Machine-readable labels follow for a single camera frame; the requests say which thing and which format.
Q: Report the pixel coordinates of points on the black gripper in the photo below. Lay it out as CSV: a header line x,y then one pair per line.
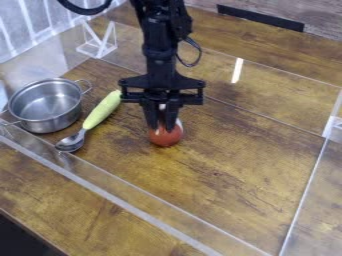
x,y
164,86

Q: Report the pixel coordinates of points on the red white plush mushroom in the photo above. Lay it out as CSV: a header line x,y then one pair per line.
x,y
160,136

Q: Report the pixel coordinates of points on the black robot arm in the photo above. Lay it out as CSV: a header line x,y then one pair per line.
x,y
166,25

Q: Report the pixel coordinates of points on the silver metal pot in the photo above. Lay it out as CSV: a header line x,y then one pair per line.
x,y
47,105

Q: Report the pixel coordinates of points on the clear acrylic triangle stand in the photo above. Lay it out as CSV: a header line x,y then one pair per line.
x,y
98,47

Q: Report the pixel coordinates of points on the black strip on table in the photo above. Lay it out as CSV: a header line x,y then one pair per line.
x,y
261,18

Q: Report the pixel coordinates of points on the clear acrylic front barrier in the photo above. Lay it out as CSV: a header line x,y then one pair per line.
x,y
168,217

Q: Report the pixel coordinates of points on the spoon with green handle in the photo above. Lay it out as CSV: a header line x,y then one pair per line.
x,y
71,143

